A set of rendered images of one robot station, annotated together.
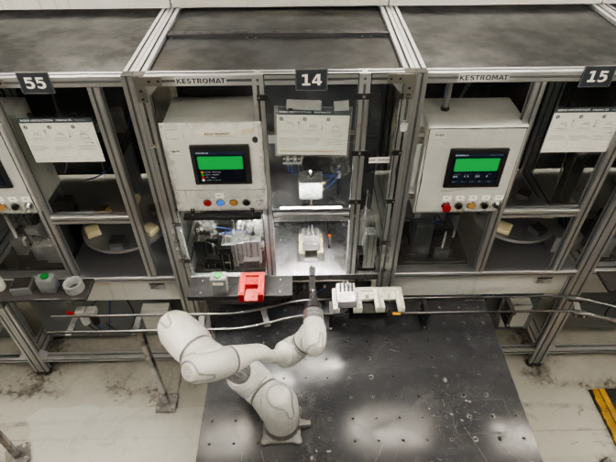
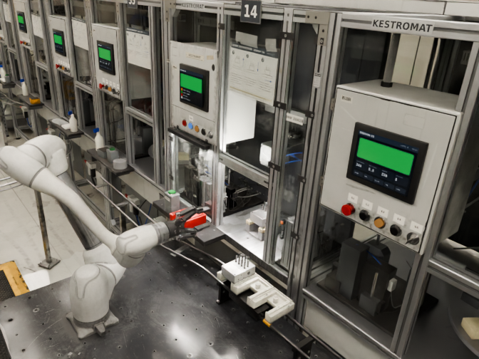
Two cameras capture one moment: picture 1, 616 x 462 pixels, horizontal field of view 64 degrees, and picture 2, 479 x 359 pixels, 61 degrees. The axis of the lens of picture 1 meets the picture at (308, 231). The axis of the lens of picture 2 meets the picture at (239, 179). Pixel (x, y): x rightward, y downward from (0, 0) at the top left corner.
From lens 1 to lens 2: 170 cm
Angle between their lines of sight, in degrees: 45
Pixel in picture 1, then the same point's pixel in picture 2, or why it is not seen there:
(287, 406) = (80, 283)
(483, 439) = not seen: outside the picture
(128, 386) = not seen: hidden behind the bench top
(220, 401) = not seen: hidden behind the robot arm
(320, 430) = (102, 346)
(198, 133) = (186, 53)
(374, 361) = (210, 349)
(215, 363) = (13, 158)
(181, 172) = (175, 88)
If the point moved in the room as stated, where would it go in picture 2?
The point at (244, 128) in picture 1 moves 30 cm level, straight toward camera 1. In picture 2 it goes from (208, 54) to (155, 58)
